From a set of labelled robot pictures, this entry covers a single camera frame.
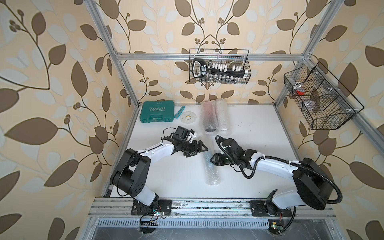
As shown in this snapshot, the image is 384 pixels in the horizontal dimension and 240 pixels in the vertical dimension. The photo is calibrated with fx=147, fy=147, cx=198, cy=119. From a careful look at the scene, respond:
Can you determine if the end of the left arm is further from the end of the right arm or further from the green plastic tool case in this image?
the green plastic tool case

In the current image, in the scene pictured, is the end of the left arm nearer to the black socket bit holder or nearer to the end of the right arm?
the end of the right arm

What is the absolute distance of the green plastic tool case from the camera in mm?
1100

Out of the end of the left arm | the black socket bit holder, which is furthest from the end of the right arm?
the black socket bit holder
